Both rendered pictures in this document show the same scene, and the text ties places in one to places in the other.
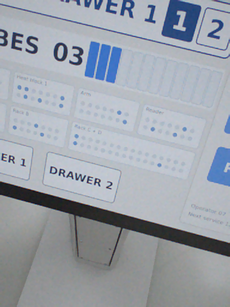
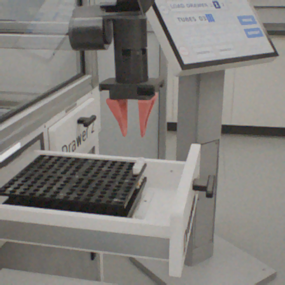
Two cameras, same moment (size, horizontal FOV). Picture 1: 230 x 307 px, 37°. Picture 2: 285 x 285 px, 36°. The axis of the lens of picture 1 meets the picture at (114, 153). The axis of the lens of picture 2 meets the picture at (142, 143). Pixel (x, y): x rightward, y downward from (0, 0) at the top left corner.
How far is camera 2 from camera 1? 158 cm
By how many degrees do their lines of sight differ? 51
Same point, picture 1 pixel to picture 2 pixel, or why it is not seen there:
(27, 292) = not seen: outside the picture
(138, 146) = (230, 35)
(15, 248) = not seen: outside the picture
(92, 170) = (226, 46)
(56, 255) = not seen: hidden behind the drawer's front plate
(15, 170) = (211, 55)
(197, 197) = (250, 43)
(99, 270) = (208, 259)
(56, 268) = (187, 277)
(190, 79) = (226, 16)
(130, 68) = (215, 17)
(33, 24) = (191, 14)
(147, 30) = (212, 8)
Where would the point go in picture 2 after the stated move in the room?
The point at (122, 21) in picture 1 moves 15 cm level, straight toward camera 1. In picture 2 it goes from (207, 7) to (241, 9)
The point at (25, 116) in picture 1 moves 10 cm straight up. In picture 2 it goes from (203, 37) to (205, 8)
